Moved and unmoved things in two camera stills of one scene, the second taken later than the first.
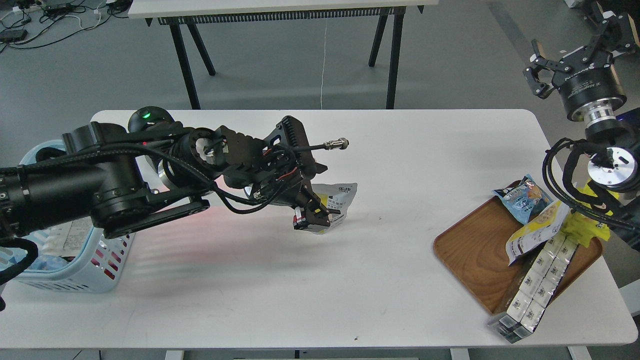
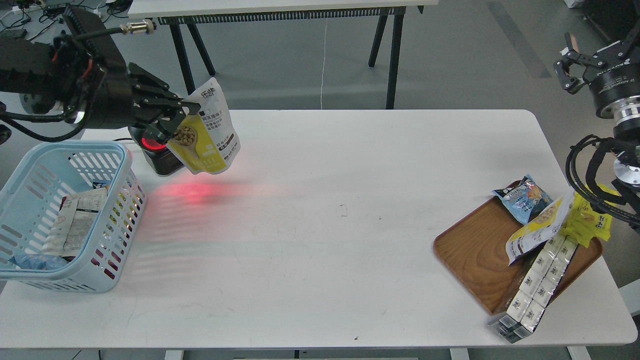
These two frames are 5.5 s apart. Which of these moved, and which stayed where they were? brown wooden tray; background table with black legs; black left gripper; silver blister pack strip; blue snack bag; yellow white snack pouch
Moved: black left gripper; yellow white snack pouch
Stayed: silver blister pack strip; blue snack bag; brown wooden tray; background table with black legs
